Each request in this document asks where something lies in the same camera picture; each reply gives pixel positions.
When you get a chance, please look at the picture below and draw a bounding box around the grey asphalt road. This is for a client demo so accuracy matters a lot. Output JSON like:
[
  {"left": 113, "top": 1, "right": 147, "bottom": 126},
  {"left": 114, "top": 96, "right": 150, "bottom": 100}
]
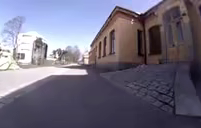
[{"left": 0, "top": 64, "right": 201, "bottom": 128}]

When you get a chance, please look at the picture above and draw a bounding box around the row of trees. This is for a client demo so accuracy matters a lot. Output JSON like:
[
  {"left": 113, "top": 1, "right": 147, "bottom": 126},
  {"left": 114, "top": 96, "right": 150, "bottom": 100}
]
[{"left": 50, "top": 45, "right": 82, "bottom": 65}]

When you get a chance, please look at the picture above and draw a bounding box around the white multi-storey building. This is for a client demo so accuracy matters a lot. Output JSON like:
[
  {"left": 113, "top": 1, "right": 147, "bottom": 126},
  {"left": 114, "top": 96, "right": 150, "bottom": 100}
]
[{"left": 15, "top": 31, "right": 49, "bottom": 66}]

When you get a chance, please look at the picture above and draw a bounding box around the pale boulder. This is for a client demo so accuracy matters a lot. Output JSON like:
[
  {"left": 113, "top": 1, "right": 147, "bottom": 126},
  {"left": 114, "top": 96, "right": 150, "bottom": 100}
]
[{"left": 0, "top": 55, "right": 22, "bottom": 71}]

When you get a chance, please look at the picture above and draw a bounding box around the bare tree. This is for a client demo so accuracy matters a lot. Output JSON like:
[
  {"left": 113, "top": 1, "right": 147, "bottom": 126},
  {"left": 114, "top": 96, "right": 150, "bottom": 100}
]
[{"left": 1, "top": 15, "right": 27, "bottom": 61}]

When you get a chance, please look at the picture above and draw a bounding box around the pale building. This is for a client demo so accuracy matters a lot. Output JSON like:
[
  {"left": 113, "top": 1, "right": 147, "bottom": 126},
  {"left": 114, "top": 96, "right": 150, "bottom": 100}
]
[{"left": 81, "top": 51, "right": 91, "bottom": 66}]

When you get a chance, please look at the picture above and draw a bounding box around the pale stone slab edge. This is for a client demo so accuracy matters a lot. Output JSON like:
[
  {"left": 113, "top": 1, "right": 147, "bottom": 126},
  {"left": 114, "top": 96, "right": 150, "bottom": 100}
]
[{"left": 173, "top": 64, "right": 201, "bottom": 119}]

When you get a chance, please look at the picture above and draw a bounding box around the yellow building with dark windows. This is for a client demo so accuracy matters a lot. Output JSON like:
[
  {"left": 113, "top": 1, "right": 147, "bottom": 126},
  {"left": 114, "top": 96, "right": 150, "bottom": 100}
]
[{"left": 87, "top": 0, "right": 201, "bottom": 81}]

